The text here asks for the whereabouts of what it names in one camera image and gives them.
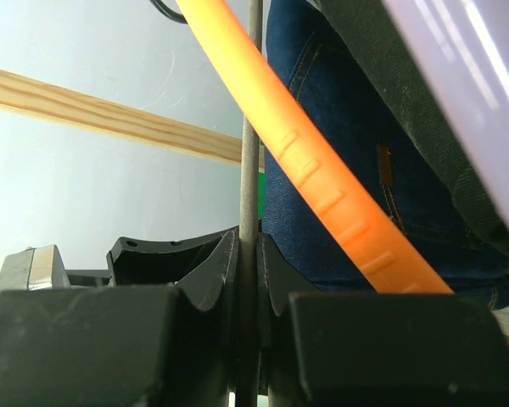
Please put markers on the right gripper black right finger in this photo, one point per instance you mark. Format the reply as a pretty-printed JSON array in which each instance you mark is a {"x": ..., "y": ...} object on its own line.
[{"x": 366, "y": 349}]

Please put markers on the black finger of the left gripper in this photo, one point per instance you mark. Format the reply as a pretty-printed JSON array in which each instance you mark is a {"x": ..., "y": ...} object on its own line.
[{"x": 140, "y": 262}]

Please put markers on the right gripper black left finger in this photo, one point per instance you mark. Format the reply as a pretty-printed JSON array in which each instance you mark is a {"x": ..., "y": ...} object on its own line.
[{"x": 101, "y": 344}]

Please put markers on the grey plastic hanger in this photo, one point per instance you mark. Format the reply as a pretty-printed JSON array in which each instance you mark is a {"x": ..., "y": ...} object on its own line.
[{"x": 248, "y": 348}]

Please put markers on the orange plastic hanger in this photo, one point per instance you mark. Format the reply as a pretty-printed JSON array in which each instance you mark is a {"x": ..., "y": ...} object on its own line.
[{"x": 379, "y": 250}]

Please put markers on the blue denim trousers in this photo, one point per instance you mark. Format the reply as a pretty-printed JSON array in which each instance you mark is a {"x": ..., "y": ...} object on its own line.
[{"x": 318, "y": 69}]

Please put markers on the black white-speckled trousers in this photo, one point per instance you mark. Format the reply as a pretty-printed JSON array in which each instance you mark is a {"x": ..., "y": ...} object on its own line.
[{"x": 371, "y": 37}]

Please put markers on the lilac plastic hanger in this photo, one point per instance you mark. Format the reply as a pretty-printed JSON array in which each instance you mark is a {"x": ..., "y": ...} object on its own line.
[{"x": 462, "y": 50}]

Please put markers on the green plastic tray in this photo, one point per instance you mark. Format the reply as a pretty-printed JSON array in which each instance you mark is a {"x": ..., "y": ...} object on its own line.
[{"x": 261, "y": 181}]

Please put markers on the wooden clothes rack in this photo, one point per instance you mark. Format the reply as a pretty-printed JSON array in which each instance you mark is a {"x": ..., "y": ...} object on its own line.
[{"x": 37, "y": 99}]

